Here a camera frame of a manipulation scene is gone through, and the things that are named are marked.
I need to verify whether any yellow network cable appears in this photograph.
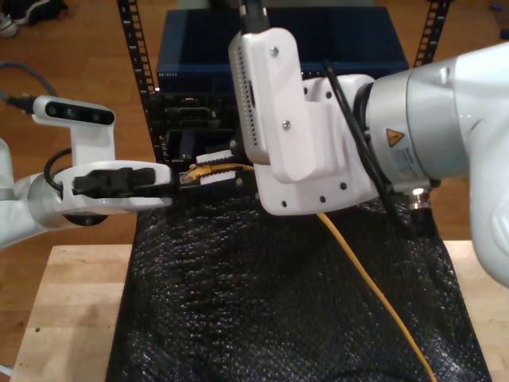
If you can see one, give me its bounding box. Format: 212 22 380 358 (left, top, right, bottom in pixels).
178 161 438 382

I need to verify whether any black rack drawer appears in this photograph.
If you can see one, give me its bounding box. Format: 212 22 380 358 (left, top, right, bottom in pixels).
161 127 255 188

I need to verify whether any black rack server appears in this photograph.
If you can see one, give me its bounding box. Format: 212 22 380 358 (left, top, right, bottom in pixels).
158 92 239 131

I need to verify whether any black bubble wrap mat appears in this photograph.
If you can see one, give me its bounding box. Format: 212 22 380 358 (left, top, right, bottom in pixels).
105 194 492 382

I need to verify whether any dark sneaker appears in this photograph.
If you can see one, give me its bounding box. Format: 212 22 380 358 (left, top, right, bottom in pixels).
10 0 69 25

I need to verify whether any white sneaker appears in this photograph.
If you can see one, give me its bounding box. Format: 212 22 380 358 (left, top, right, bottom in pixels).
0 11 20 39

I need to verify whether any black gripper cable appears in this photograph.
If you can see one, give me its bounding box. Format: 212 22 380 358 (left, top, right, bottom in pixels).
321 58 434 240
42 146 75 200

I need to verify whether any blue network switch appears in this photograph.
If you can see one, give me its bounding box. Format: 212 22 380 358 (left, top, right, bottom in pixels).
155 7 410 92

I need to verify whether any grey camera cable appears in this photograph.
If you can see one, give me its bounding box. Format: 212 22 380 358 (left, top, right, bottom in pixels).
0 61 59 116

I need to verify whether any black rack frame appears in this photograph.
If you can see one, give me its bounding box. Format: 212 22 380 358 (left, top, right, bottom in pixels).
116 0 453 164

